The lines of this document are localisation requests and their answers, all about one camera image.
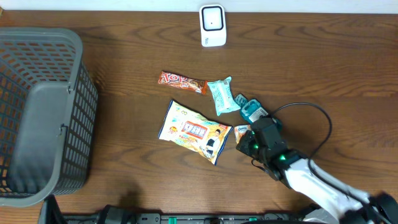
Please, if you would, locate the small orange snack box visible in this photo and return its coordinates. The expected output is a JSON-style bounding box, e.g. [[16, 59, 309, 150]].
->
[[234, 124, 251, 144]]

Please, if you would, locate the teal mouthwash bottle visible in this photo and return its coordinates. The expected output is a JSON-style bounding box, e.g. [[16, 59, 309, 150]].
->
[[234, 94, 269, 125]]

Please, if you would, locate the light teal wipes pack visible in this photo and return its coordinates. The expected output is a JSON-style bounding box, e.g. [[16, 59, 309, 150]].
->
[[207, 77, 241, 116]]

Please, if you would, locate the yellow chips bag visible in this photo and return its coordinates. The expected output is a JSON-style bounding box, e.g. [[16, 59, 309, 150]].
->
[[158, 100, 233, 165]]

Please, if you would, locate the red Top chocolate bar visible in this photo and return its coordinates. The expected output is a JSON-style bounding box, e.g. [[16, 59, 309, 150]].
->
[[158, 72, 208, 95]]

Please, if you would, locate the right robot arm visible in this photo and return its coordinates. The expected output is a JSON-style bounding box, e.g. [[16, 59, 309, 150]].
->
[[236, 117, 397, 223]]

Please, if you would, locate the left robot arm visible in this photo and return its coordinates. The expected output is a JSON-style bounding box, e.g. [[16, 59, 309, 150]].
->
[[37, 195, 137, 224]]

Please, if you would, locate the white barcode scanner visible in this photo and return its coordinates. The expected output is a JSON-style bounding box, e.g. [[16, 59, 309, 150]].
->
[[199, 4, 226, 47]]

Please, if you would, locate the grey plastic basket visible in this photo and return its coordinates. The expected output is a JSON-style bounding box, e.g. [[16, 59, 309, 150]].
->
[[1, 27, 98, 207]]

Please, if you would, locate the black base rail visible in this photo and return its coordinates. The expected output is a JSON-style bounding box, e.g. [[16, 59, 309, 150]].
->
[[62, 212, 312, 224]]

